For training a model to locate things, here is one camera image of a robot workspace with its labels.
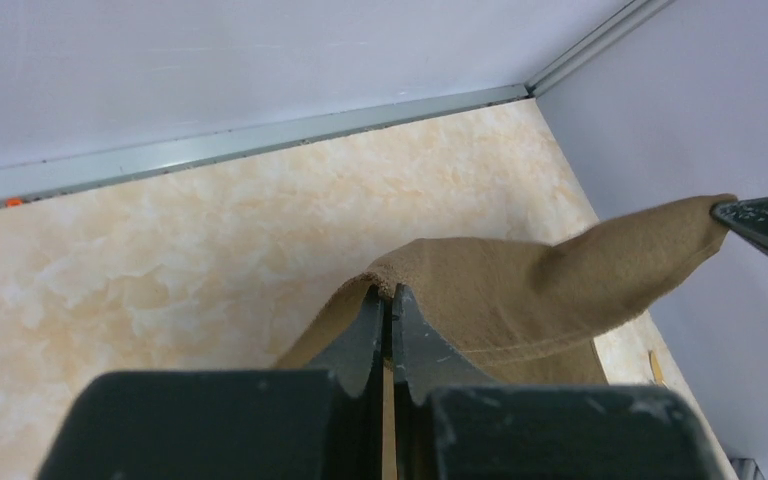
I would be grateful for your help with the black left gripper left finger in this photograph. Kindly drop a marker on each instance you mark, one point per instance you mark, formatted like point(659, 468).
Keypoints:
point(354, 362)

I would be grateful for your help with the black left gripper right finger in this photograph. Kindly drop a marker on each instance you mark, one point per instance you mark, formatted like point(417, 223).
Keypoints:
point(428, 372)

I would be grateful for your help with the aluminium frame rail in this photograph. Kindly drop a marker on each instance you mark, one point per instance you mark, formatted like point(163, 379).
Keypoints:
point(37, 181)

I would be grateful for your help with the brown cloth napkin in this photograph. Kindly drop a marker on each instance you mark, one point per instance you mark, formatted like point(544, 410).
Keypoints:
point(529, 312)

